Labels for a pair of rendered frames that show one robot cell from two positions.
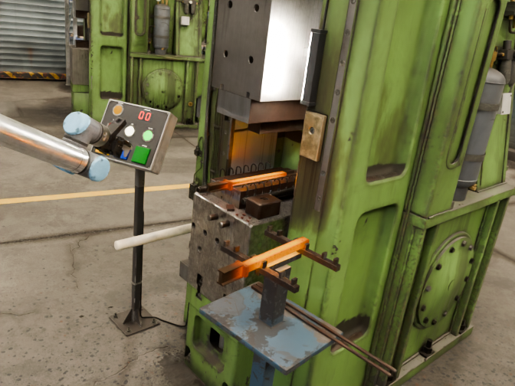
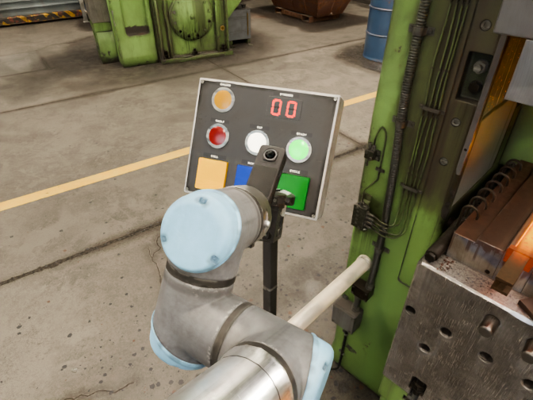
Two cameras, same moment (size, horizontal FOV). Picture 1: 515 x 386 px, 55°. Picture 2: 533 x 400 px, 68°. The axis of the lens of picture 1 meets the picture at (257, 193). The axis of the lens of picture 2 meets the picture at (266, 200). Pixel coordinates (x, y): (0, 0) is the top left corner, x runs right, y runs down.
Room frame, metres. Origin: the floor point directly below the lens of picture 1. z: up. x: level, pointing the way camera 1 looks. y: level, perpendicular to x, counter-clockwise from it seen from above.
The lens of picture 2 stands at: (1.39, 0.61, 1.52)
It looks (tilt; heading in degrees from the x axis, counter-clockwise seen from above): 36 degrees down; 359
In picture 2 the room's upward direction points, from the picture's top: straight up
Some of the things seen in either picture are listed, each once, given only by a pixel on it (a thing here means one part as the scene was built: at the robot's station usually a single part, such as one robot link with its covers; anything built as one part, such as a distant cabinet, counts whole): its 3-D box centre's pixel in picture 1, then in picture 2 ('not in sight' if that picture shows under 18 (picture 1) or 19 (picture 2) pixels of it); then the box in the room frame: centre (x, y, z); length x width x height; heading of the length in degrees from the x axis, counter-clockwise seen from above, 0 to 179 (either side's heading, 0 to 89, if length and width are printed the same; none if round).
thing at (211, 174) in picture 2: not in sight; (212, 175); (2.20, 0.73, 1.01); 0.07 x 0.05 x 0.07; 69
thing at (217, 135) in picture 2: not in sight; (217, 136); (2.24, 0.71, 1.09); 0.05 x 0.03 x 0.04; 44
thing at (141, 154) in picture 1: (141, 155); (291, 191); (2.13, 0.54, 1.01); 0.07 x 0.05 x 0.07; 69
